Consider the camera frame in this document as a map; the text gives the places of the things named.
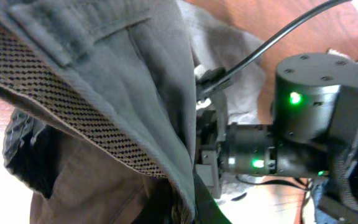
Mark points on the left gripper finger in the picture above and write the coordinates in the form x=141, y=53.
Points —
x=207, y=210

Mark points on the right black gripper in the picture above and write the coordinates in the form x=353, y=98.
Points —
x=234, y=148

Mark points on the grey shorts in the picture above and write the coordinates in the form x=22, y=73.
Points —
x=104, y=121

